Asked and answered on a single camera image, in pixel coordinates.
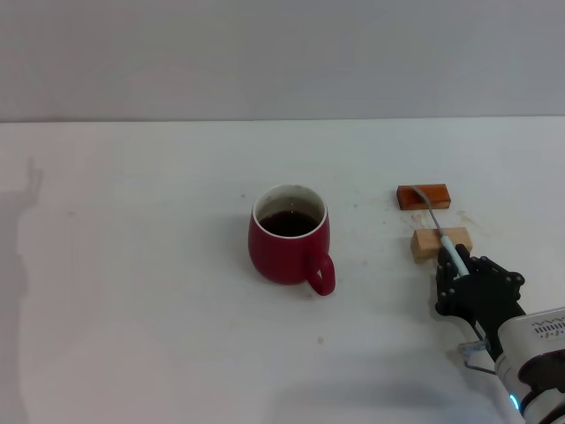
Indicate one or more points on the red ceramic cup with coffee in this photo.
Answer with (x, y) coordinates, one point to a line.
(278, 260)

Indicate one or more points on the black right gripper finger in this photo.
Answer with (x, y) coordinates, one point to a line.
(446, 278)
(494, 271)

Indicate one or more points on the light wooden spoon rest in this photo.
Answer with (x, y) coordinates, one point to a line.
(421, 245)

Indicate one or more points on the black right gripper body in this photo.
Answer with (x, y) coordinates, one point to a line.
(481, 300)

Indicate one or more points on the dark red-brown wooden block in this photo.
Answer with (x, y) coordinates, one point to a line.
(441, 199)

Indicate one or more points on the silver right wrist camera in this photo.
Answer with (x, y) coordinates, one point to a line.
(536, 329)

